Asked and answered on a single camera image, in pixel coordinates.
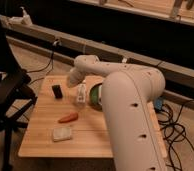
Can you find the white tube bottle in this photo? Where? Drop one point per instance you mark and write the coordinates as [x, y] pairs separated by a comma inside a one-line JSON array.
[[81, 93]]

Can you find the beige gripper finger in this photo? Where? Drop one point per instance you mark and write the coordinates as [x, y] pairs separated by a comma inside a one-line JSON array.
[[74, 84], [68, 82]]

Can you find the white sponge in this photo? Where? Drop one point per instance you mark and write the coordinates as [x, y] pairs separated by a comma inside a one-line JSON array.
[[62, 134]]

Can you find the orange carrot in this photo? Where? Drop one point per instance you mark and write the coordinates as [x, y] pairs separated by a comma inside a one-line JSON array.
[[69, 118]]

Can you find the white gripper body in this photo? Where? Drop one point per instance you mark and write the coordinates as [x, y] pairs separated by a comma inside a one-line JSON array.
[[75, 76]]

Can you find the black eraser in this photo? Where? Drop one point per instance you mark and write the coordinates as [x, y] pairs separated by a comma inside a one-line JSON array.
[[57, 91]]

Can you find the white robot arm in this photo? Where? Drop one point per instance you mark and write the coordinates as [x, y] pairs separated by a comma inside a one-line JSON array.
[[126, 91]]

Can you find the black chair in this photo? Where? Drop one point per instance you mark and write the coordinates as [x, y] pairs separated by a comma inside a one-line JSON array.
[[13, 86]]

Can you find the green bowl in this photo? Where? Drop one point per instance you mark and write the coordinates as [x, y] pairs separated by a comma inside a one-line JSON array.
[[95, 97]]

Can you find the blue box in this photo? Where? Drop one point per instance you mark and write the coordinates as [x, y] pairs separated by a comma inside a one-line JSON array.
[[158, 103]]

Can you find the white spray bottle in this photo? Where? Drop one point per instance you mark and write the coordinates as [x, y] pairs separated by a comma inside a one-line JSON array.
[[26, 17]]

